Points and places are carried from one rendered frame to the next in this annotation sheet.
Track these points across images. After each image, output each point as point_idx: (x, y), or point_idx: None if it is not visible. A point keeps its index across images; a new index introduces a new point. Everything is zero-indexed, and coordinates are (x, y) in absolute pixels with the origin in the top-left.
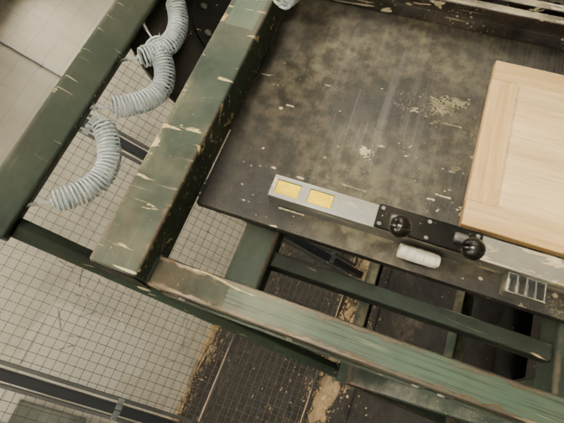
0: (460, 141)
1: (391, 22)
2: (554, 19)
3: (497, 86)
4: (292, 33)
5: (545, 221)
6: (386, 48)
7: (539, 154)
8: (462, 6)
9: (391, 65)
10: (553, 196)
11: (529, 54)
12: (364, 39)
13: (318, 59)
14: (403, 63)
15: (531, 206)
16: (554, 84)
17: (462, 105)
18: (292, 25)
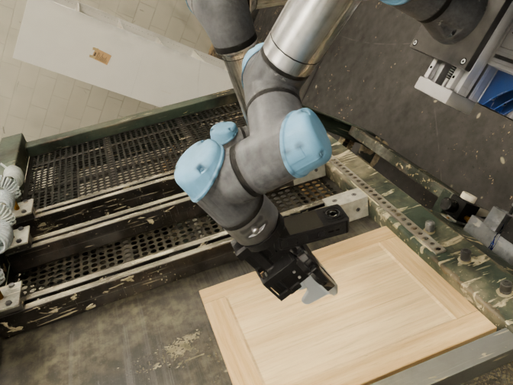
0: (209, 364)
1: (100, 313)
2: (217, 244)
3: (211, 307)
4: (5, 375)
5: (311, 378)
6: (105, 334)
7: (272, 333)
8: (148, 270)
9: (117, 344)
10: (303, 356)
11: (221, 273)
12: (82, 339)
13: (43, 381)
14: (127, 337)
15: (293, 375)
16: (249, 281)
17: (195, 337)
18: (3, 369)
